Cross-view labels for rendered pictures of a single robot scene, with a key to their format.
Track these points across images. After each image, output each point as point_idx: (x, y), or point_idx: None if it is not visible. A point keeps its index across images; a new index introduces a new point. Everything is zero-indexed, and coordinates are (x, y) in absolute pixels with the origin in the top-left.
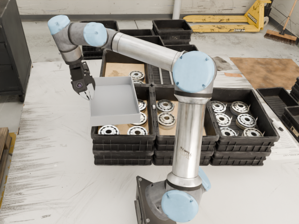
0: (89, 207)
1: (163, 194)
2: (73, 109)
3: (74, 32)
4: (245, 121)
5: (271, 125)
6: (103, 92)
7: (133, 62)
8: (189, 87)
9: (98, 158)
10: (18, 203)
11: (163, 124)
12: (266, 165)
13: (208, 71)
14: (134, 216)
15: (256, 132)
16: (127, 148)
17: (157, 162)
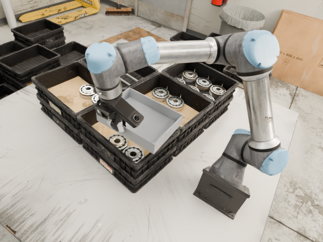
0: (170, 228)
1: (265, 161)
2: (47, 161)
3: (130, 57)
4: (204, 82)
5: (226, 76)
6: None
7: (68, 79)
8: (269, 63)
9: (137, 184)
10: None
11: None
12: (228, 107)
13: (278, 43)
14: (204, 203)
15: (217, 87)
16: (159, 156)
17: (176, 152)
